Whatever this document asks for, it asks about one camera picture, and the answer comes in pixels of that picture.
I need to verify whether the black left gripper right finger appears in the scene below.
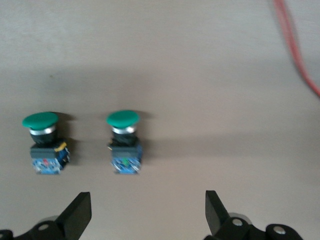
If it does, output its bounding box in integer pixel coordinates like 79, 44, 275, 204
202, 190, 263, 240

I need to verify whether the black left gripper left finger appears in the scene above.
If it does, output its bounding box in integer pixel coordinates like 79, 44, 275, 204
13, 191, 92, 240

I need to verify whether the green mushroom push button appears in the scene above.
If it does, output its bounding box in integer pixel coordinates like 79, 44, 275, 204
105, 110, 144, 175
21, 111, 71, 176

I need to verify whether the red and black wire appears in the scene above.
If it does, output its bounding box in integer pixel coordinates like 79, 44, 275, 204
272, 0, 320, 98

